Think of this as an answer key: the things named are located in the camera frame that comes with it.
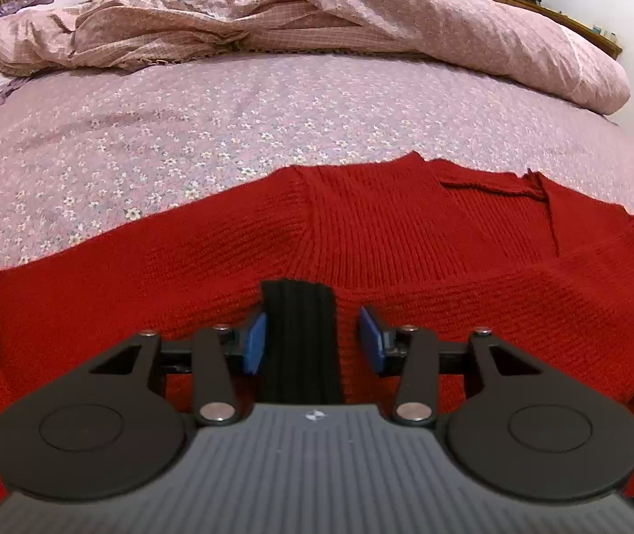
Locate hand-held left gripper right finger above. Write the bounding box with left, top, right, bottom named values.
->
left=356, top=305, right=546, bottom=428

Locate red knit sweater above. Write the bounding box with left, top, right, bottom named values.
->
left=0, top=151, right=634, bottom=518

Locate pink floral duvet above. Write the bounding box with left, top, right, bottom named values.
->
left=0, top=0, right=632, bottom=117

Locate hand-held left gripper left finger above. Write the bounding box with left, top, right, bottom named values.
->
left=88, top=311, right=269, bottom=428

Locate wooden cabinet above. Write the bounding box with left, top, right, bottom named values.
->
left=345, top=0, right=624, bottom=59

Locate purple ruffled cloth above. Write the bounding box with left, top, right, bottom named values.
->
left=0, top=0, right=92, bottom=20

